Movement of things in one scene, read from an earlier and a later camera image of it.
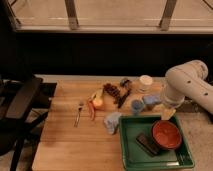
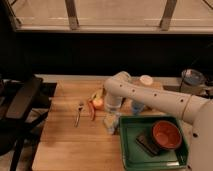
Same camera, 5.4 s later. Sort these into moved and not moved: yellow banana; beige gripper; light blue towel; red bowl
Moved: beige gripper
Not moved: red bowl; yellow banana; light blue towel
